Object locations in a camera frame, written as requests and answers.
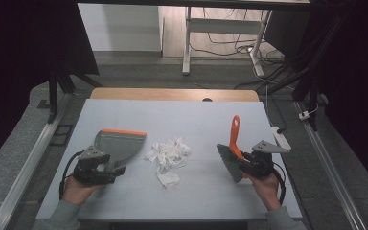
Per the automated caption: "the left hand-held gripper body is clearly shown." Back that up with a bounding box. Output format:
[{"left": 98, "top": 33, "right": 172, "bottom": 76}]
[{"left": 72, "top": 145, "right": 119, "bottom": 187}]

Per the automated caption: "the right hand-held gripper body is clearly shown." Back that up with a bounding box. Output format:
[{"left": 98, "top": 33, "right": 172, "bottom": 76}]
[{"left": 244, "top": 139, "right": 292, "bottom": 180}]

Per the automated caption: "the grey dustpan with orange lip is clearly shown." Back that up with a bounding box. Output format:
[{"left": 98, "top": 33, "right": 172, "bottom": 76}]
[{"left": 93, "top": 127, "right": 148, "bottom": 173}]

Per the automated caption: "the orange-handled grey brush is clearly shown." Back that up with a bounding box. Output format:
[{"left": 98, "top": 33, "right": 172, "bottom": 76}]
[{"left": 216, "top": 114, "right": 251, "bottom": 184}]

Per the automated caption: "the large white paper scrap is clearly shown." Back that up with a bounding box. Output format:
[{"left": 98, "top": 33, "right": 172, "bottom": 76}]
[{"left": 155, "top": 171, "right": 182, "bottom": 189}]

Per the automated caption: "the pile of white paper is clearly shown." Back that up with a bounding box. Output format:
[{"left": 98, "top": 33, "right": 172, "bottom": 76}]
[{"left": 144, "top": 137, "right": 193, "bottom": 174}]

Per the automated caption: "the person's left hand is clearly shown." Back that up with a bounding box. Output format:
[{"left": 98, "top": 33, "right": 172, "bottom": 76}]
[{"left": 61, "top": 173, "right": 105, "bottom": 207}]

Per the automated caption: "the person's right hand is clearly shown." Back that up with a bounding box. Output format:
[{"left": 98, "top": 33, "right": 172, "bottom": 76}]
[{"left": 247, "top": 172, "right": 284, "bottom": 213}]

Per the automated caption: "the white power strip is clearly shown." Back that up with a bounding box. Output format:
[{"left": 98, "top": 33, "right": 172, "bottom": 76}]
[{"left": 270, "top": 126, "right": 292, "bottom": 151}]

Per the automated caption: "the small white adapter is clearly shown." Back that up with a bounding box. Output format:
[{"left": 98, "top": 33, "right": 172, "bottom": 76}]
[{"left": 298, "top": 104, "right": 320, "bottom": 122}]

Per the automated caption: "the black metal stand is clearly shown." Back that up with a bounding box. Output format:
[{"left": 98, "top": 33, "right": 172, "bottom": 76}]
[
  {"left": 45, "top": 60, "right": 104, "bottom": 125},
  {"left": 255, "top": 12, "right": 346, "bottom": 132}
]

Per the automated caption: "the wooden table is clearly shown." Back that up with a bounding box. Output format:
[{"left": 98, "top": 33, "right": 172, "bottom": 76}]
[{"left": 89, "top": 87, "right": 261, "bottom": 103}]

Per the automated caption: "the black curtain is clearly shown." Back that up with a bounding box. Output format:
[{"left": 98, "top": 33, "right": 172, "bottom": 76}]
[
  {"left": 264, "top": 0, "right": 368, "bottom": 199},
  {"left": 0, "top": 0, "right": 101, "bottom": 175}
]

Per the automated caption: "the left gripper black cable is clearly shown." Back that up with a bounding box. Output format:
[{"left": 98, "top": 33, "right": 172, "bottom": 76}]
[{"left": 58, "top": 149, "right": 84, "bottom": 201}]

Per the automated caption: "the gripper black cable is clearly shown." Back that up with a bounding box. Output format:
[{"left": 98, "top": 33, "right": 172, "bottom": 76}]
[
  {"left": 269, "top": 161, "right": 288, "bottom": 206},
  {"left": 58, "top": 149, "right": 84, "bottom": 201}
]

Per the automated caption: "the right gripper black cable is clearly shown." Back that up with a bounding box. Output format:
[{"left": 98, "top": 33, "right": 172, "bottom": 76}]
[{"left": 269, "top": 161, "right": 288, "bottom": 206}]

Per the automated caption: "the black plug with cable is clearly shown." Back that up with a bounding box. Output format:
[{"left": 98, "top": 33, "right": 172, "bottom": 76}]
[{"left": 264, "top": 85, "right": 289, "bottom": 134}]

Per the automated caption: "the black floor bracket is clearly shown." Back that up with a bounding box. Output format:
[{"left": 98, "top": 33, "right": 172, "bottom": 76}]
[{"left": 49, "top": 124, "right": 75, "bottom": 148}]

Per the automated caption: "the aluminium floor rail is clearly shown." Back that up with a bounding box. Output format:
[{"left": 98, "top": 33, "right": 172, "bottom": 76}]
[
  {"left": 294, "top": 101, "right": 368, "bottom": 230},
  {"left": 0, "top": 92, "right": 75, "bottom": 230}
]

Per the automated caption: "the tangle of black floor cables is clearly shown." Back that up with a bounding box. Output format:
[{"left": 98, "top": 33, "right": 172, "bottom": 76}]
[{"left": 190, "top": 8, "right": 286, "bottom": 66}]

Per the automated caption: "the white desk frame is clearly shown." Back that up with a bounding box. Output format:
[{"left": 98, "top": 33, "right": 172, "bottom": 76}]
[{"left": 181, "top": 6, "right": 273, "bottom": 78}]

